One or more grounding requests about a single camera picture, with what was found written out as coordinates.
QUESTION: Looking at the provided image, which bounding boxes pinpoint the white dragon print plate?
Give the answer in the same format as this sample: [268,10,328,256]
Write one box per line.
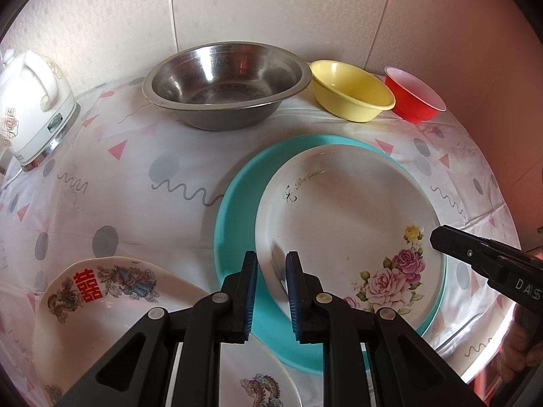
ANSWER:
[33,256,303,407]

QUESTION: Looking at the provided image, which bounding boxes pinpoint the stainless steel bowl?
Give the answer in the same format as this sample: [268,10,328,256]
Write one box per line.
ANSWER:
[142,43,312,132]

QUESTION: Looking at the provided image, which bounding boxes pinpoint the white floral plate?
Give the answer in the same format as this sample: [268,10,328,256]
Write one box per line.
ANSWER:
[256,144,445,327]

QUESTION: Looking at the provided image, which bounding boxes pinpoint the yellow plastic bowl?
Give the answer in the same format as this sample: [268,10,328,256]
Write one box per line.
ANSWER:
[310,60,396,123]

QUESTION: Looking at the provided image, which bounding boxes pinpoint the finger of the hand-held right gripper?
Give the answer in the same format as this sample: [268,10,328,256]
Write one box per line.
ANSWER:
[430,225,543,311]

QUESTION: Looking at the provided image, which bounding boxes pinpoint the teal plate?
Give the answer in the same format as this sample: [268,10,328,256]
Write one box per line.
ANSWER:
[213,134,448,376]

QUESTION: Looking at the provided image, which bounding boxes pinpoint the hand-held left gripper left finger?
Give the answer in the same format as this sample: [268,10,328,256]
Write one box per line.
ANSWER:
[53,251,259,407]

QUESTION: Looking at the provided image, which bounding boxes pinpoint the red plastic bowl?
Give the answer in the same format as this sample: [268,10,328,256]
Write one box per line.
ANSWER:
[384,66,447,123]

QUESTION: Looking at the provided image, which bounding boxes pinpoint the white electric kettle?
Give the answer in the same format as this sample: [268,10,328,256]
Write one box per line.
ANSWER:
[0,49,81,173]

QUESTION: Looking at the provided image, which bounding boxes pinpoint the white patterned tablecloth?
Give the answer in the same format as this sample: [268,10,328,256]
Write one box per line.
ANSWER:
[0,72,522,407]

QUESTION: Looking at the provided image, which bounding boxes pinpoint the person's right hand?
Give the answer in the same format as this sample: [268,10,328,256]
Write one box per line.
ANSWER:
[504,305,541,374]

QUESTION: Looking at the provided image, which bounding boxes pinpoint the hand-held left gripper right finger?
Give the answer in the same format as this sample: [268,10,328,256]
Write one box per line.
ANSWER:
[286,251,484,407]

